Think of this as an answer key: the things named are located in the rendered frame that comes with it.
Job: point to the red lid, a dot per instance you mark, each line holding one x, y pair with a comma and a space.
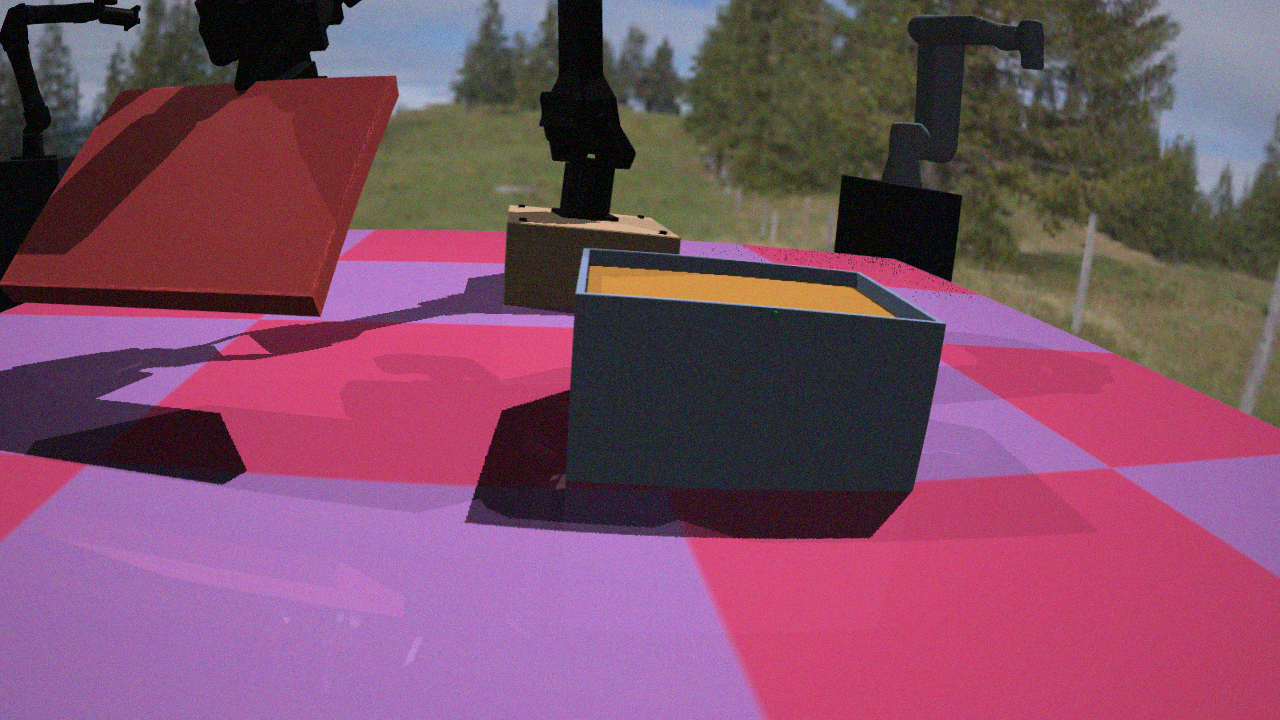
207, 198

